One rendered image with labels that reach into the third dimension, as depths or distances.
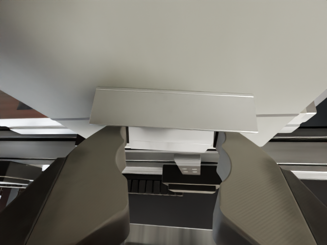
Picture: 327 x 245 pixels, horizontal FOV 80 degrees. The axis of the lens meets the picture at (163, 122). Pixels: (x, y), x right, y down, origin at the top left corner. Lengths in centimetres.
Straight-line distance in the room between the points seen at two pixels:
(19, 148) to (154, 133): 54
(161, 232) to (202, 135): 11
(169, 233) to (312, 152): 38
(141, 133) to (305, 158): 41
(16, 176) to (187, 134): 52
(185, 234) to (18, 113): 25
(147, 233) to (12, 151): 53
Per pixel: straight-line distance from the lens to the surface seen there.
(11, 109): 32
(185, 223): 73
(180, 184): 42
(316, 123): 82
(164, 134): 17
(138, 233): 23
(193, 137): 18
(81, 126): 18
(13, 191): 137
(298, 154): 52
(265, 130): 17
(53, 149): 61
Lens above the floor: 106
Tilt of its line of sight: 22 degrees down
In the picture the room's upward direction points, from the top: 177 degrees counter-clockwise
